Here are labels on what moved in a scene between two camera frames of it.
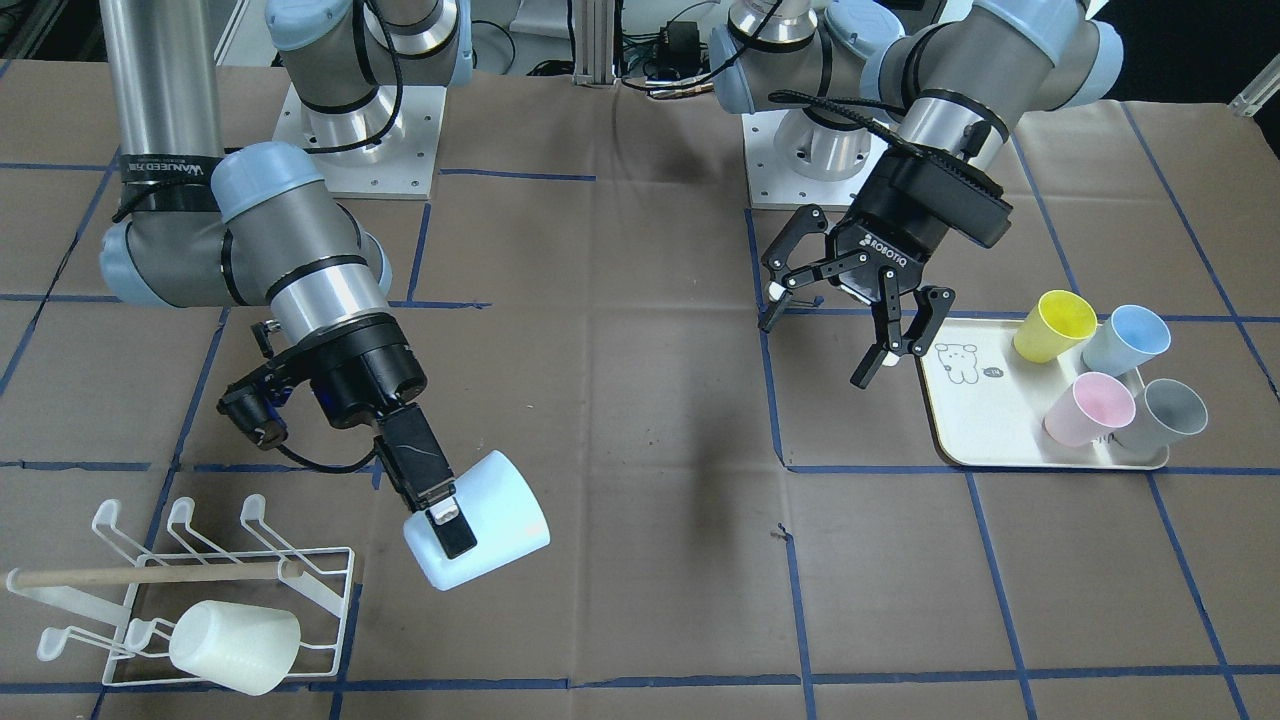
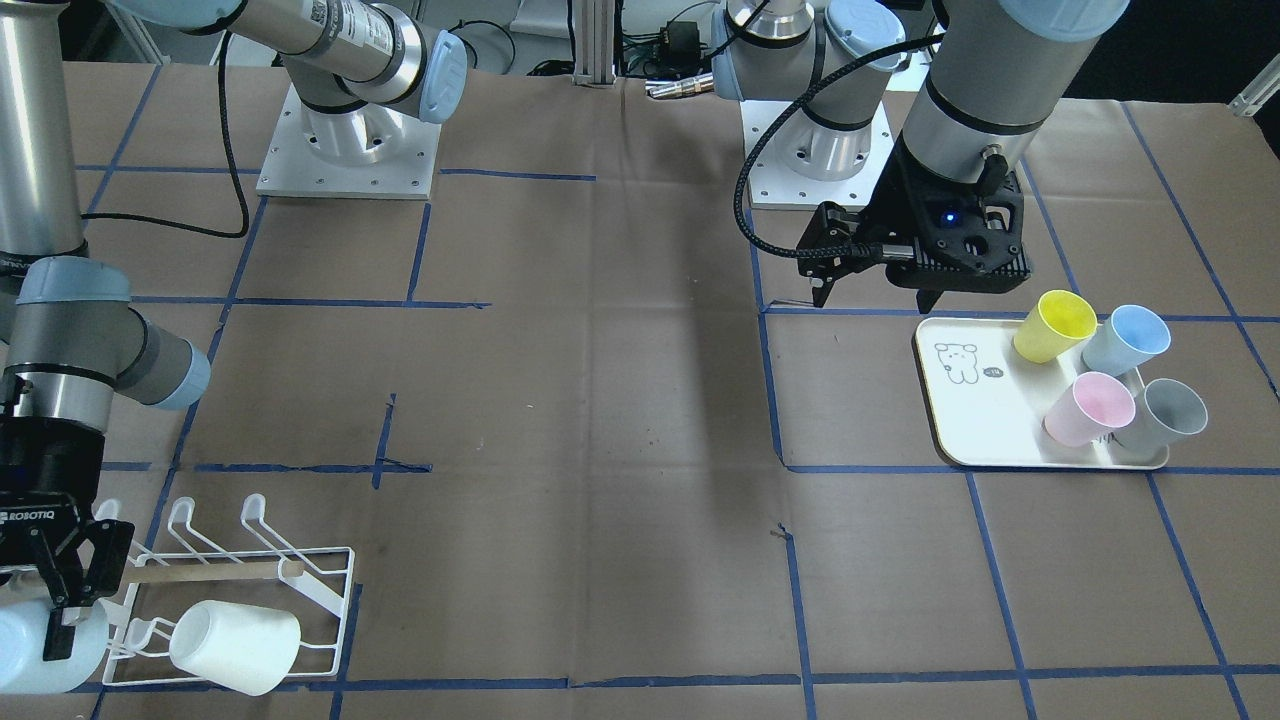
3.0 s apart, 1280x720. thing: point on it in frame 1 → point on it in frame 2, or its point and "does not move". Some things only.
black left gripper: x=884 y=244 → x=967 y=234
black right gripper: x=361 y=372 → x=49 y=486
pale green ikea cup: x=244 y=647 does not move
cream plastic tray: x=989 y=403 does not move
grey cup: x=1164 y=410 does not move
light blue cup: x=504 y=513 → x=23 y=669
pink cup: x=1088 y=411 does not move
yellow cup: x=1059 y=320 does not move
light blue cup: x=1130 y=338 does not move
